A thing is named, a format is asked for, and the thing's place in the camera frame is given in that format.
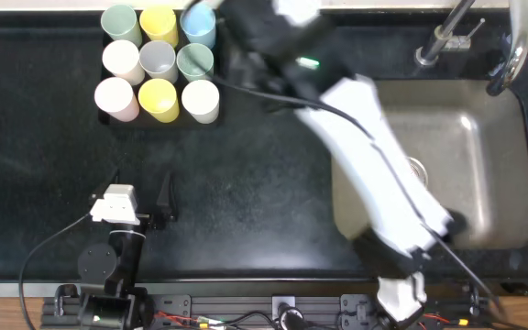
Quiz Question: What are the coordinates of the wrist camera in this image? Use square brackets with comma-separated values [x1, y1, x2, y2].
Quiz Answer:
[89, 183, 140, 226]
[273, 0, 323, 27]

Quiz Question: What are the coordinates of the steel tap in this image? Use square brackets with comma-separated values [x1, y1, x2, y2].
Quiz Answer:
[412, 0, 528, 97]

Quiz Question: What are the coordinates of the pink cup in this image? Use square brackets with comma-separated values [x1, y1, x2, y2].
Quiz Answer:
[102, 39, 146, 86]
[93, 76, 140, 123]

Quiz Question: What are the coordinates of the black cable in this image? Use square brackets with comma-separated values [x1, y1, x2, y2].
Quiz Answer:
[211, 75, 511, 325]
[17, 213, 92, 330]

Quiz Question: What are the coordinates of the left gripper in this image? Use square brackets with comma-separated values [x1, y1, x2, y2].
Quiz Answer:
[89, 168, 179, 231]

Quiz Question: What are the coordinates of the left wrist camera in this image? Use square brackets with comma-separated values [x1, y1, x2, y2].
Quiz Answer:
[89, 183, 140, 226]

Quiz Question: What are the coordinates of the blue cup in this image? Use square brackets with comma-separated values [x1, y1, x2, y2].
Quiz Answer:
[179, 3, 217, 50]

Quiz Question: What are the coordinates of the green cup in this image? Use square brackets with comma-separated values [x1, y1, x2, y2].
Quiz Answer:
[176, 42, 215, 83]
[100, 4, 143, 48]

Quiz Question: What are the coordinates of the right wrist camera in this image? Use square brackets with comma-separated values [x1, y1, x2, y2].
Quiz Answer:
[273, 0, 323, 27]

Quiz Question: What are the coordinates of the grey cup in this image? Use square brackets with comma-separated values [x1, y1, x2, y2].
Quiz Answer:
[138, 39, 180, 84]

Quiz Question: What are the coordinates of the mounting rail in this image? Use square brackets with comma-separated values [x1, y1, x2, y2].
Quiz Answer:
[41, 283, 503, 330]

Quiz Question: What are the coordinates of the steel sink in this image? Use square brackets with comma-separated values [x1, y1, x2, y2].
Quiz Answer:
[330, 78, 528, 251]

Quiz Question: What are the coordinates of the white cup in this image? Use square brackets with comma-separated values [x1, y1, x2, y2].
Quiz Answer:
[181, 79, 221, 126]

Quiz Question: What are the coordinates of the yellow cup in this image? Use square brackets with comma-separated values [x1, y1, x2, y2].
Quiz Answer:
[138, 5, 180, 49]
[137, 78, 181, 124]

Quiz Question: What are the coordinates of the black tray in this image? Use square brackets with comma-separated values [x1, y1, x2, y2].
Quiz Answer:
[97, 8, 223, 129]

